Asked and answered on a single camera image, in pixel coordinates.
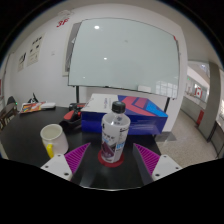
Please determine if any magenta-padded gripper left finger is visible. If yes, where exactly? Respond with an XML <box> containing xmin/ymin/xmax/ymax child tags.
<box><xmin>40</xmin><ymin>142</ymin><xmax>92</xmax><ymax>186</ymax></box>

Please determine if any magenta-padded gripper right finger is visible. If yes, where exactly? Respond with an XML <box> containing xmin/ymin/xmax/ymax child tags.
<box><xmin>131</xmin><ymin>143</ymin><xmax>183</xmax><ymax>186</ymax></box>

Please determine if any clear plastic water bottle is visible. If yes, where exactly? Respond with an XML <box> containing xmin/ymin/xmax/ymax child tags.
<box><xmin>100</xmin><ymin>100</ymin><xmax>131</xmax><ymax>164</ymax></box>

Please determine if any flat round red coaster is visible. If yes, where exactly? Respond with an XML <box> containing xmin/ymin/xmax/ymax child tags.
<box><xmin>97</xmin><ymin>149</ymin><xmax>126</xmax><ymax>168</ymax></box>

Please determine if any large blue cardboard box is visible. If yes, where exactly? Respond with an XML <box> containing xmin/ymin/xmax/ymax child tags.
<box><xmin>80</xmin><ymin>93</ymin><xmax>169</xmax><ymax>136</ymax></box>

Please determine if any red and black tool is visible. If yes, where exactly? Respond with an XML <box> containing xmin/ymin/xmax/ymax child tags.
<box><xmin>59</xmin><ymin>103</ymin><xmax>86</xmax><ymax>128</ymax></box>

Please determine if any small white flat object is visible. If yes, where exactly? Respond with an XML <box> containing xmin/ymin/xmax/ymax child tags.
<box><xmin>40</xmin><ymin>101</ymin><xmax>57</xmax><ymax>110</ymax></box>

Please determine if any red fire extinguisher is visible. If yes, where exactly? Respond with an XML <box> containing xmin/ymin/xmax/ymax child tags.
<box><xmin>195</xmin><ymin>109</ymin><xmax>205</xmax><ymax>127</ymax></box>

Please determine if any colourful orange book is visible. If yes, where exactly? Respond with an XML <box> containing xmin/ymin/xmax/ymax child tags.
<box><xmin>19</xmin><ymin>101</ymin><xmax>46</xmax><ymax>115</ymax></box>

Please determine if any black-legged side desk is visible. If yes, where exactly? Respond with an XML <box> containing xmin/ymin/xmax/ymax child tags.
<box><xmin>206</xmin><ymin>116</ymin><xmax>224</xmax><ymax>158</ymax></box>

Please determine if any dark chair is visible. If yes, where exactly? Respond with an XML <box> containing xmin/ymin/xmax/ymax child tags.
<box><xmin>6</xmin><ymin>95</ymin><xmax>17</xmax><ymax>106</ymax></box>

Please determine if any large standing whiteboard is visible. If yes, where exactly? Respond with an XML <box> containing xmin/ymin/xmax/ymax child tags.
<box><xmin>67</xmin><ymin>17</ymin><xmax>181</xmax><ymax>100</ymax></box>

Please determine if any white mug with yellow handle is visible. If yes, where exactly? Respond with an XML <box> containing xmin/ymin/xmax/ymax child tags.
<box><xmin>39</xmin><ymin>123</ymin><xmax>70</xmax><ymax>159</ymax></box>

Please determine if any red and white wall sign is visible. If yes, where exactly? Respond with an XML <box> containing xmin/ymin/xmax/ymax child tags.
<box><xmin>194</xmin><ymin>86</ymin><xmax>204</xmax><ymax>99</ymax></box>

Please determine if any small white wall poster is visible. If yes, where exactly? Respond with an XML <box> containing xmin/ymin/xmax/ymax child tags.
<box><xmin>17</xmin><ymin>51</ymin><xmax>28</xmax><ymax>72</ymax></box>

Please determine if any large white wall poster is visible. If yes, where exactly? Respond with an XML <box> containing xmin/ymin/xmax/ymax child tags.
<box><xmin>26</xmin><ymin>33</ymin><xmax>46</xmax><ymax>68</ymax></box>

